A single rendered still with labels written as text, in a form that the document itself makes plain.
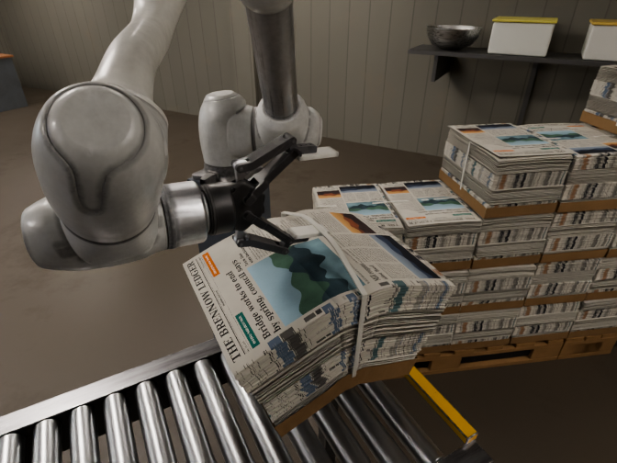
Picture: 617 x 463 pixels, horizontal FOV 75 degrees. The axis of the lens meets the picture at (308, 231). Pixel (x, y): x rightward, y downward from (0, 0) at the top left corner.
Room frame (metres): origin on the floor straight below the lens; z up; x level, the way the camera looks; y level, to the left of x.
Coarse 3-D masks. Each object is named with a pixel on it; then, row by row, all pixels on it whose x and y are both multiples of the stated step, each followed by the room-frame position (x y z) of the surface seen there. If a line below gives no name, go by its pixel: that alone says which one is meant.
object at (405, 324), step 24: (336, 216) 0.75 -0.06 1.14; (360, 216) 0.79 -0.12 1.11; (360, 240) 0.65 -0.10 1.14; (384, 240) 0.69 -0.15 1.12; (384, 264) 0.57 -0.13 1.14; (408, 264) 0.60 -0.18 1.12; (408, 288) 0.52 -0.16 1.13; (432, 288) 0.55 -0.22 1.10; (384, 312) 0.49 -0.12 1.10; (408, 312) 0.53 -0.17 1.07; (432, 312) 0.56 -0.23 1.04; (384, 336) 0.51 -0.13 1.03; (408, 336) 0.54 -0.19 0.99; (384, 360) 0.51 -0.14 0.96
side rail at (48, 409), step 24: (168, 360) 0.65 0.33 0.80; (192, 360) 0.65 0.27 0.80; (216, 360) 0.68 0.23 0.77; (96, 384) 0.59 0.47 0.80; (120, 384) 0.59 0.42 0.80; (192, 384) 0.64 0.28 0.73; (24, 408) 0.53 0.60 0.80; (48, 408) 0.53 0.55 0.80; (72, 408) 0.53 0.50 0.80; (96, 408) 0.55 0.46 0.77; (0, 432) 0.47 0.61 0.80; (24, 432) 0.48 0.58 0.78
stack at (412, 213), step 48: (336, 192) 1.50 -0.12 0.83; (384, 192) 1.51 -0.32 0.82; (432, 192) 1.51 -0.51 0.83; (432, 240) 1.26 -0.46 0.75; (480, 240) 1.28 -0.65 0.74; (528, 240) 1.31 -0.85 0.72; (576, 240) 1.33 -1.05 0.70; (480, 288) 1.28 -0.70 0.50; (528, 288) 1.31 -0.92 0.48; (576, 288) 1.34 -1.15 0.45; (432, 336) 1.26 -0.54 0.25; (480, 336) 1.30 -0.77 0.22
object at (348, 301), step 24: (288, 216) 0.72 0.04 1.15; (312, 216) 0.72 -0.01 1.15; (312, 240) 0.63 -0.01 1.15; (336, 240) 0.63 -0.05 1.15; (312, 264) 0.55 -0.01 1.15; (336, 264) 0.55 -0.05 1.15; (360, 264) 0.55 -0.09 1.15; (336, 288) 0.49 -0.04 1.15; (384, 288) 0.49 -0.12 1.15; (360, 360) 0.49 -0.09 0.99
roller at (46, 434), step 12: (48, 420) 0.50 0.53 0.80; (36, 432) 0.48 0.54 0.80; (48, 432) 0.48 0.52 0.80; (60, 432) 0.49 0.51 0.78; (36, 444) 0.45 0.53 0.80; (48, 444) 0.45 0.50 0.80; (60, 444) 0.46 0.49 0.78; (36, 456) 0.43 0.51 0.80; (48, 456) 0.43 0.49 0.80; (60, 456) 0.44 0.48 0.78
